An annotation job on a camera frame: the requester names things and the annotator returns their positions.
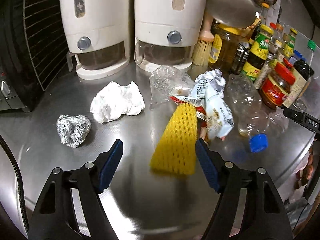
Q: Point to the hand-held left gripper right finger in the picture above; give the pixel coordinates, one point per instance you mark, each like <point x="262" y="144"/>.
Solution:
<point x="208" y="166"/>

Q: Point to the red label sauce jar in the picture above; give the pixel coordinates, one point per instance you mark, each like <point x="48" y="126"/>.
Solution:
<point x="276" y="90"/>

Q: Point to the glass spice shaker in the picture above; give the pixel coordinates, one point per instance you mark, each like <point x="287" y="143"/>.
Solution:
<point x="265" y="72"/>

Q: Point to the yellow foam fruit net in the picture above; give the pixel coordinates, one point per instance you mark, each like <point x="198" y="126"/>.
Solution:
<point x="178" y="140"/>

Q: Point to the black toaster oven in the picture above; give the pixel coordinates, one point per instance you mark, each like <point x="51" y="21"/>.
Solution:
<point x="12" y="42"/>

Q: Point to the clear bottle with blue cap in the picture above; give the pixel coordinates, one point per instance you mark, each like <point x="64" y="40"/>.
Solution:
<point x="246" y="105"/>

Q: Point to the clear plastic bag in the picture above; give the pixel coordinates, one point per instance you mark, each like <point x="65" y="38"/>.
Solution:
<point x="166" y="82"/>

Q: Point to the dark bottle with cream label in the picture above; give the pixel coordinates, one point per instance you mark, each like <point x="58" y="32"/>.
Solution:
<point x="301" y="75"/>

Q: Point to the clear plastic bin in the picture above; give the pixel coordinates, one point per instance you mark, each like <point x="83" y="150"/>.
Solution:
<point x="305" y="37"/>

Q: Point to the white snack packet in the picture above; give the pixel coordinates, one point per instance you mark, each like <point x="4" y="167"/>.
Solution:
<point x="220" y="117"/>

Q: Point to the small dark sauce bottle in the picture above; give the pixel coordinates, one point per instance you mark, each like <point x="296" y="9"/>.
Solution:
<point x="240" y="57"/>

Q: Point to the white grain dispenser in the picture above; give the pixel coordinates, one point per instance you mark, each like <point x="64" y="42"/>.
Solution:
<point x="160" y="22"/>
<point x="97" y="22"/>

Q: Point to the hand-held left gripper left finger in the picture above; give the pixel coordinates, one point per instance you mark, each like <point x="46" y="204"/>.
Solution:
<point x="110" y="166"/>

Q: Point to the white tissue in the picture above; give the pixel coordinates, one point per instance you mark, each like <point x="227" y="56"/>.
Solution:
<point x="116" y="102"/>

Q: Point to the red and white wrapper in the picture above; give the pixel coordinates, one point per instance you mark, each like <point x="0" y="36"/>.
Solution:
<point x="200" y="116"/>

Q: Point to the printed paper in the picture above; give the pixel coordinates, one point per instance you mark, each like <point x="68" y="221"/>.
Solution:
<point x="211" y="81"/>

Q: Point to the large cooking oil bottle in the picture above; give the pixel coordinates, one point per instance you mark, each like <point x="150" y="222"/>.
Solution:
<point x="227" y="47"/>

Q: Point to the metal ladle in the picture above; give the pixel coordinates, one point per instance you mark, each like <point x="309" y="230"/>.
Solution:
<point x="228" y="7"/>

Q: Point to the red cap bottle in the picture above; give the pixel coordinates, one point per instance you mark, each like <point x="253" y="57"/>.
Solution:
<point x="275" y="31"/>

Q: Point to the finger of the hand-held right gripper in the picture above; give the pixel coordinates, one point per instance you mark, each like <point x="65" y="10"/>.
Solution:
<point x="292" y="115"/>

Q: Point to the green yellow label sauce bottle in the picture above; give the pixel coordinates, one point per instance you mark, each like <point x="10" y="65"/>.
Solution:
<point x="258" y="55"/>

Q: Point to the foil ball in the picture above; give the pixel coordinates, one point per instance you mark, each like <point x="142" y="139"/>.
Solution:
<point x="73" y="130"/>

